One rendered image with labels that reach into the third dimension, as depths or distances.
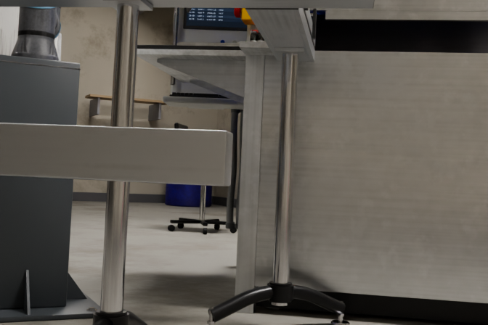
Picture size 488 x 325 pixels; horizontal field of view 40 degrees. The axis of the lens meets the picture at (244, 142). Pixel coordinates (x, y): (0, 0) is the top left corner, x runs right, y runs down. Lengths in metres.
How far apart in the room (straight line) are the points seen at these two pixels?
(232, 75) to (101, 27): 7.24
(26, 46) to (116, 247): 0.94
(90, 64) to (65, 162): 7.91
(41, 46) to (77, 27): 7.22
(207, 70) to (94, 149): 0.96
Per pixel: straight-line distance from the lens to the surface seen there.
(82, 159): 1.51
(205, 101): 3.07
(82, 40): 9.45
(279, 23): 1.71
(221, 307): 1.95
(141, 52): 2.37
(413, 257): 2.22
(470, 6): 2.30
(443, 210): 2.22
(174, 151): 1.45
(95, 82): 9.40
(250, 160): 2.22
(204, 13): 3.38
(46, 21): 2.28
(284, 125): 1.99
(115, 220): 1.51
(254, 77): 2.24
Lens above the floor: 0.46
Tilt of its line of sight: 3 degrees up
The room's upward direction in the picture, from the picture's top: 3 degrees clockwise
